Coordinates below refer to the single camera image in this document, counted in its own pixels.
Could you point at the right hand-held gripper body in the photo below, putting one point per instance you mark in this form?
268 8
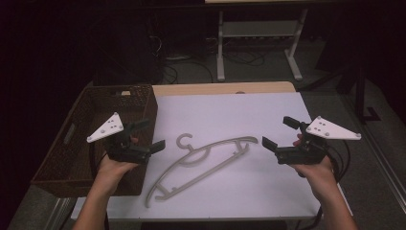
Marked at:
306 150

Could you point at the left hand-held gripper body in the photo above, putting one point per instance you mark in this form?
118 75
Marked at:
123 153

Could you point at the person's left hand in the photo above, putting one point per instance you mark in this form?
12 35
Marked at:
113 171

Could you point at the person's right hand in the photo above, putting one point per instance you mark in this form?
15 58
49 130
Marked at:
316 175

